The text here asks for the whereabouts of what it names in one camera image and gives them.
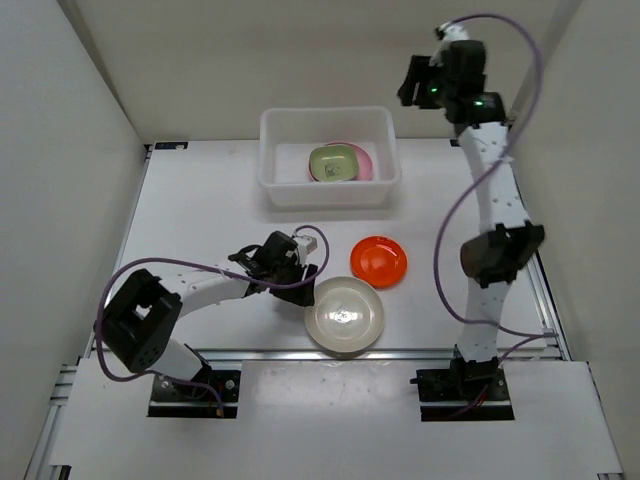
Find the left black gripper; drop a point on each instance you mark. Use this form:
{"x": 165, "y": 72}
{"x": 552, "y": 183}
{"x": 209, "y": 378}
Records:
{"x": 302, "y": 296}

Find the green square panda dish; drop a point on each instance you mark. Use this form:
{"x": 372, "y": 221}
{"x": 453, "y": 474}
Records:
{"x": 333, "y": 163}

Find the pink round plate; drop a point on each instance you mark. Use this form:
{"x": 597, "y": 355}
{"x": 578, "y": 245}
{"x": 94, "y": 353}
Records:
{"x": 364, "y": 159}

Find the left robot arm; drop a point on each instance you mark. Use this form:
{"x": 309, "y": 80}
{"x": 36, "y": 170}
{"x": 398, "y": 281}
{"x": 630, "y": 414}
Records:
{"x": 136, "y": 318}

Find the translucent white plastic bin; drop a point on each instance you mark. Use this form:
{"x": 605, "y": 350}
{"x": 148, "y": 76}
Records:
{"x": 289, "y": 135}

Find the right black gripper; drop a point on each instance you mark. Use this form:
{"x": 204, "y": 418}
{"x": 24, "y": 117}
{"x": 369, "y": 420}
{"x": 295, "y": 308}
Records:
{"x": 418, "y": 72}

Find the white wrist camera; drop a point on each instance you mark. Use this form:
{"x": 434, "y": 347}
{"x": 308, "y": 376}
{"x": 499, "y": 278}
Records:
{"x": 446, "y": 34}
{"x": 305, "y": 245}

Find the orange round plate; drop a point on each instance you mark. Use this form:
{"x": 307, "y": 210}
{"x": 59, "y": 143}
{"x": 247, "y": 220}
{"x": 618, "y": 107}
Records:
{"x": 379, "y": 261}

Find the cream round bowl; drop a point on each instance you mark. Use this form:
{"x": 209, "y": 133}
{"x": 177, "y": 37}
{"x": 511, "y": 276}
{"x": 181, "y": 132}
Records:
{"x": 347, "y": 317}

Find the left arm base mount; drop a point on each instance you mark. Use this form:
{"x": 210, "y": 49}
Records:
{"x": 169, "y": 401}

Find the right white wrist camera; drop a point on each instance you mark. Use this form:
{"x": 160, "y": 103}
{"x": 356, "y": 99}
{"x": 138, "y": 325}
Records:
{"x": 446, "y": 34}

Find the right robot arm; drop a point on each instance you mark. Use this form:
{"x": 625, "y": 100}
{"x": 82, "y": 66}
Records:
{"x": 453, "y": 80}

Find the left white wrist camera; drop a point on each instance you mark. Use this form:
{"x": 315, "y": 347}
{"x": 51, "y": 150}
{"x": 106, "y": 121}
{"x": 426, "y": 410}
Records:
{"x": 305, "y": 245}

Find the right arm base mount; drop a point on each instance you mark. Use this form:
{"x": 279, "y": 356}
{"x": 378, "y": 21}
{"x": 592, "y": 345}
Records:
{"x": 440, "y": 399}

